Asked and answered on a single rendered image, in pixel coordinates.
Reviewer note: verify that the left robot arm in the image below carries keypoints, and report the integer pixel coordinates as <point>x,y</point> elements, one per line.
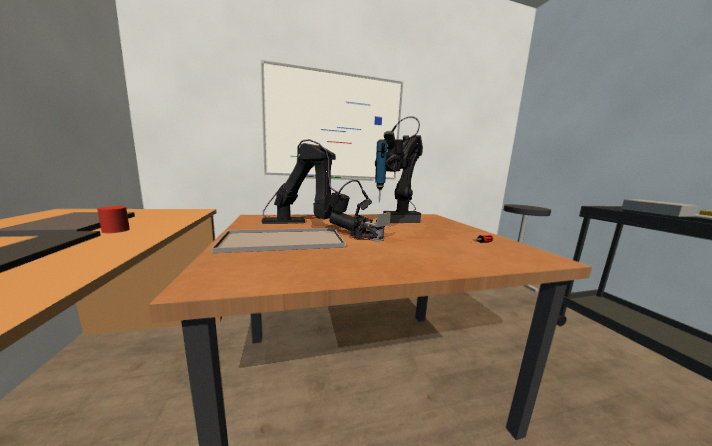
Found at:
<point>414,149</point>

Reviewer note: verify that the beige l-shaped bracket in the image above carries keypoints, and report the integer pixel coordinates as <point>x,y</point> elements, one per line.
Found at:
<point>383,219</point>

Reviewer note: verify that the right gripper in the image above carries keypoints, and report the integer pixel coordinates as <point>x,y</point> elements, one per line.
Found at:
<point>348,221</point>

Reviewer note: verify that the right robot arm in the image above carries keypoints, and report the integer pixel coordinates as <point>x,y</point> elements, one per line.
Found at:
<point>326,205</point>

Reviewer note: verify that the beige shallow tray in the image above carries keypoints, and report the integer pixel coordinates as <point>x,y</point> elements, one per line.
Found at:
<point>278,239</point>

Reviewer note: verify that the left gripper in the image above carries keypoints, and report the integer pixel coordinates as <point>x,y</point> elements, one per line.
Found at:
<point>392,160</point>

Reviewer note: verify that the blue electric screwdriver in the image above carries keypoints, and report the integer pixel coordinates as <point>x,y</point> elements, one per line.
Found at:
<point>381,157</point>

